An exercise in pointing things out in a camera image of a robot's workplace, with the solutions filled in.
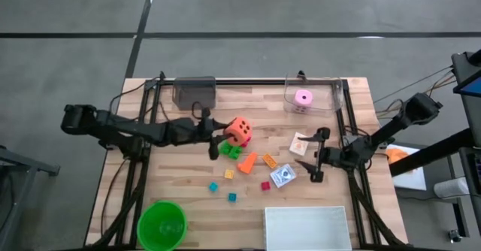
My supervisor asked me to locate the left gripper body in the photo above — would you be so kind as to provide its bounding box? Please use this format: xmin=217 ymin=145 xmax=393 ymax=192
xmin=194 ymin=107 xmax=227 ymax=160

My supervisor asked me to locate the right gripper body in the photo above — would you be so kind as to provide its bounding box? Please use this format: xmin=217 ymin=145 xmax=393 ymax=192
xmin=310 ymin=126 xmax=341 ymax=183

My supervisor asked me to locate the white orange card pack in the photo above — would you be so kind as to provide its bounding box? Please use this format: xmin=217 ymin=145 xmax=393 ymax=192
xmin=288 ymin=132 xmax=310 ymax=157

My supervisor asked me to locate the orange foam die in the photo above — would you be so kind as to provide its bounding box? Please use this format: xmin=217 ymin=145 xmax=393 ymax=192
xmin=224 ymin=116 xmax=254 ymax=147

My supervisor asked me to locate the blue white card pack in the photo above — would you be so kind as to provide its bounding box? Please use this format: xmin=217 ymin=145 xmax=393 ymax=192
xmin=269 ymin=162 xmax=298 ymax=189

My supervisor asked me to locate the yellow orange toy brick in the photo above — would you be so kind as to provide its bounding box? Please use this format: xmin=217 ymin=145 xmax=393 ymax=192
xmin=261 ymin=153 xmax=279 ymax=170

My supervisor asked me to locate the pink foam die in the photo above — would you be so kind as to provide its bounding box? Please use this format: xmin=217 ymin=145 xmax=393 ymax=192
xmin=293 ymin=89 xmax=314 ymax=107

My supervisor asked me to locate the grey translucent plastic bin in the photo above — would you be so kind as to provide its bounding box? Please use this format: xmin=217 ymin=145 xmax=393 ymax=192
xmin=171 ymin=75 xmax=218 ymax=111

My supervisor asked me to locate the clear plastic bin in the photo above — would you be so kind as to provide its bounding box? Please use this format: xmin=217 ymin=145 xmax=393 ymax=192
xmin=283 ymin=74 xmax=344 ymax=117

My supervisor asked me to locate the white perforated basket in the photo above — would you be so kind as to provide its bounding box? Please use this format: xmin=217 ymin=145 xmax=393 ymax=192
xmin=264 ymin=205 xmax=353 ymax=251

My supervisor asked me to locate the orange object on board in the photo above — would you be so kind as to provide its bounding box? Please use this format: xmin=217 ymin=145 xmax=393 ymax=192
xmin=385 ymin=147 xmax=413 ymax=165

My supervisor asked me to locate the white board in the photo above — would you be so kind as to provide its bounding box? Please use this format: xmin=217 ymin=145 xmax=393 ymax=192
xmin=385 ymin=143 xmax=428 ymax=192

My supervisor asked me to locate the black diagonal support beam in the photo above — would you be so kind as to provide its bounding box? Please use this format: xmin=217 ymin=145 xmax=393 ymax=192
xmin=389 ymin=128 xmax=475 ymax=177

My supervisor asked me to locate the green plastic bucket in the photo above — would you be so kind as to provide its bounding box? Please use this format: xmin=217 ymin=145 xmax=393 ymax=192
xmin=136 ymin=200 xmax=189 ymax=251

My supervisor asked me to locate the white paper towel roll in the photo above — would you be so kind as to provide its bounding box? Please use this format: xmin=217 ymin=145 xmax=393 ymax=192
xmin=433 ymin=176 xmax=471 ymax=200

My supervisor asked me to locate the black monitor stand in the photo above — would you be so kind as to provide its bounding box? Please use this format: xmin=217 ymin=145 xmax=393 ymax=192
xmin=450 ymin=49 xmax=481 ymax=240

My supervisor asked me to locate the grey side table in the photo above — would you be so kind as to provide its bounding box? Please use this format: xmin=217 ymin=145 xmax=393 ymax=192
xmin=0 ymin=144 xmax=62 ymax=251

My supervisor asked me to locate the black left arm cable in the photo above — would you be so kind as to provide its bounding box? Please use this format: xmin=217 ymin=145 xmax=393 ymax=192
xmin=190 ymin=100 xmax=212 ymax=121

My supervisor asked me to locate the black aluminium table frame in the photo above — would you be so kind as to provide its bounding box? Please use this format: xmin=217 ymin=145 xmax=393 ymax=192
xmin=88 ymin=70 xmax=406 ymax=249

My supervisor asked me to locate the bundle of thin cables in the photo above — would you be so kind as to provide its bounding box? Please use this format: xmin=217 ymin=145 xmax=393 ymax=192
xmin=373 ymin=65 xmax=456 ymax=119

